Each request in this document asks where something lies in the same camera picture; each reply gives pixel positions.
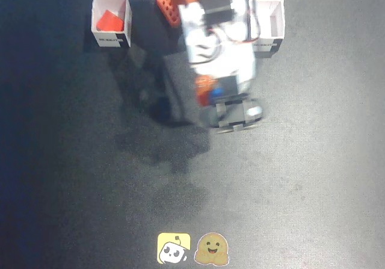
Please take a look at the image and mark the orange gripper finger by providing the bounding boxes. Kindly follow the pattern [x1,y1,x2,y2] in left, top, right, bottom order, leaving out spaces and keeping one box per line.
[194,75,220,108]

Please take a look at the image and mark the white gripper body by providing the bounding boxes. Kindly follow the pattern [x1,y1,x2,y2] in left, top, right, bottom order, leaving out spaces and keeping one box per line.
[188,45,258,97]

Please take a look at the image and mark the red cube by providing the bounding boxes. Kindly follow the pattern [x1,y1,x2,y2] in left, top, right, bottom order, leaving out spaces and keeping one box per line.
[96,9,125,32]

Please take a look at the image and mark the white cardboard box black label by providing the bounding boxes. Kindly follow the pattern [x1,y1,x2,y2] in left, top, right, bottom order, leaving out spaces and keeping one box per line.
[91,0,133,48]
[248,0,285,55]

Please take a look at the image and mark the dark grey felt mat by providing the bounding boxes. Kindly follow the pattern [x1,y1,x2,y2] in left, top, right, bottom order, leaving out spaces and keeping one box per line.
[0,0,385,269]

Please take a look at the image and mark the hugging face emoji sticker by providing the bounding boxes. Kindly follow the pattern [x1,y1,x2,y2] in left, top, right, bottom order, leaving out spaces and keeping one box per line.
[193,232,230,265]

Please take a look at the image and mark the yellow robot logo sticker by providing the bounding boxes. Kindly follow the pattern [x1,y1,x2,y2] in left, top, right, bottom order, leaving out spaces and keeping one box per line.
[156,232,191,265]

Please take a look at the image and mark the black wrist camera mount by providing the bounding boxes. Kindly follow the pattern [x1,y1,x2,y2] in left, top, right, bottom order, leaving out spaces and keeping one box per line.
[209,93,266,135]

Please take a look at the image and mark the white servo cable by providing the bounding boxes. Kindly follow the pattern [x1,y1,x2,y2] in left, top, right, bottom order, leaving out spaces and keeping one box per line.
[204,0,263,64]

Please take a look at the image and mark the orange perforated base plate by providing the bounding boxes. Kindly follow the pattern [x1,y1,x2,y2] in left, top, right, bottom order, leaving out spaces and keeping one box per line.
[155,0,185,28]

